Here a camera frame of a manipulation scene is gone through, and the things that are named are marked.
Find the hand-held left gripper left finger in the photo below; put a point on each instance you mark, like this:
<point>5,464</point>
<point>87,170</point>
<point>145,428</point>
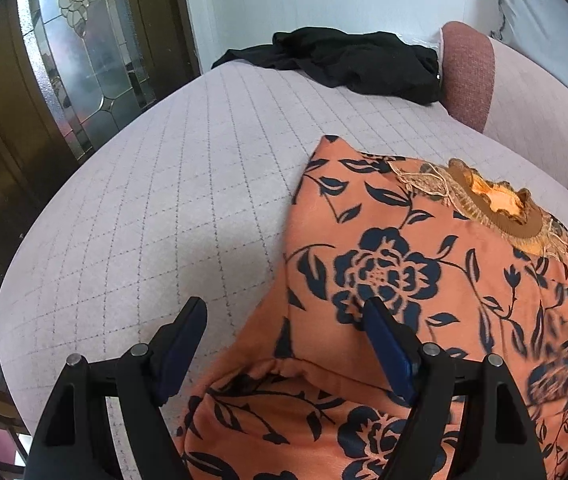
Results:
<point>180,355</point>

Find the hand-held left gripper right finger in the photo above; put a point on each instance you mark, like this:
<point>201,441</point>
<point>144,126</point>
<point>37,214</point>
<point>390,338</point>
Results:
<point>389,355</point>

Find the orange floral garment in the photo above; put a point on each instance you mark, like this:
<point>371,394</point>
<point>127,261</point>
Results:
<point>389,270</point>

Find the pink bolster cushion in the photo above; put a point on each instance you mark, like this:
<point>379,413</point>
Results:
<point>469,75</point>

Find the black cloth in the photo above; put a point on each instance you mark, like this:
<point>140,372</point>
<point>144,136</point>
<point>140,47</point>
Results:
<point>354,60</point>

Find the clear plastic wrap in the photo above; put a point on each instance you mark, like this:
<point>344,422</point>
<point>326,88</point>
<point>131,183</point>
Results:
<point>424,44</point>

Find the wooden stained glass door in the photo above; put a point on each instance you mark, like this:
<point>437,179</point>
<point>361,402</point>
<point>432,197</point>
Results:
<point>89,35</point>

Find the grey pillow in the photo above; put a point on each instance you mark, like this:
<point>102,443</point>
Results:
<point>539,10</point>

